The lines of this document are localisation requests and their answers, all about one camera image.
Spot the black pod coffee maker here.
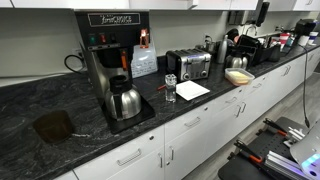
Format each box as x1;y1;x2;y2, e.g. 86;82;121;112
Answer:
293;18;318;46

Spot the whiteboard sign silver frame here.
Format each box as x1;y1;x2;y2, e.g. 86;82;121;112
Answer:
130;41;159;80

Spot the steel coffee carafe with lid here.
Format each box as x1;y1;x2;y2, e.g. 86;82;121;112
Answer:
104;74;144;122

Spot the steel commercial coffee machine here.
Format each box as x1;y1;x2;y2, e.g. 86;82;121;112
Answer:
73;9;157;135

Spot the black robot cart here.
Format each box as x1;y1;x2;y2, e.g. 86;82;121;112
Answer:
218;116;320;180

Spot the yellow sponge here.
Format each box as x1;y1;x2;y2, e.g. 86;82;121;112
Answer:
229;70;251;84

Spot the steel coffee carafe without lid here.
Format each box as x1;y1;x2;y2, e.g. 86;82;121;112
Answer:
225;49;250;71

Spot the black orange bar clamp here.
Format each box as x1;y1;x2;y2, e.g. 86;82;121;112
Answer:
233;139;265;165
262;117;288;138

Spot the steel water bottle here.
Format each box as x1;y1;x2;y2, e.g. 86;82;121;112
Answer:
216;34;230;65

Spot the white paper cup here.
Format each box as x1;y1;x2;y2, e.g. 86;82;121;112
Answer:
297;34;310;47
308;31;320;46

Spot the white wall outlet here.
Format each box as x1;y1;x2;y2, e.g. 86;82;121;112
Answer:
203;33;214;44

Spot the white cupboard door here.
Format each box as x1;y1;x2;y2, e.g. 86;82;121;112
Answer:
129;0;199;11
11;0;131;10
0;0;14;9
292;0;320;12
229;0;260;11
193;0;232;11

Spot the black wall towel dispenser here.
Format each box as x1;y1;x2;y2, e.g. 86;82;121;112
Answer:
254;1;271;28

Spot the black power cable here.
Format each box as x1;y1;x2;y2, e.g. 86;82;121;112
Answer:
63;54;89;75

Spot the white drawer front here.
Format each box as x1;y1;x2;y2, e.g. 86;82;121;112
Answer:
164;101;215;145
213;85;247;118
73;125;166;180

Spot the white base cabinet run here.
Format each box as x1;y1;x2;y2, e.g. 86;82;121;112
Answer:
53;44;320;180

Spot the dark brown plastic bowl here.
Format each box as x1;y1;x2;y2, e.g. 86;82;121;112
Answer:
32;109;75;145

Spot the clear glass jar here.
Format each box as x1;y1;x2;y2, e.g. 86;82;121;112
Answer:
164;73;178;104

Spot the black wall box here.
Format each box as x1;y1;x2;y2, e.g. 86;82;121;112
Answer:
228;9;246;26

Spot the white square plate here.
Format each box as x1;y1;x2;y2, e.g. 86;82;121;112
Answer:
175;80;212;102

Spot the clear plastic food container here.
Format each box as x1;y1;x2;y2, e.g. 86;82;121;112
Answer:
224;67;256;87

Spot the aluminium profile rail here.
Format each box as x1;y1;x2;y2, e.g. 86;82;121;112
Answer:
264;149;312;180
286;126;306;145

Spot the steel sink faucet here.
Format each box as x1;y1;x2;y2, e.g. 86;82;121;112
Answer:
244;24;260;37

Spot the steel and black toaster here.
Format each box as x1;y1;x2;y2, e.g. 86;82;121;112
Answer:
165;48;213;84

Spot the black hanging cable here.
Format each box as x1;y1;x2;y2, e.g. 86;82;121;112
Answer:
294;43;311;130

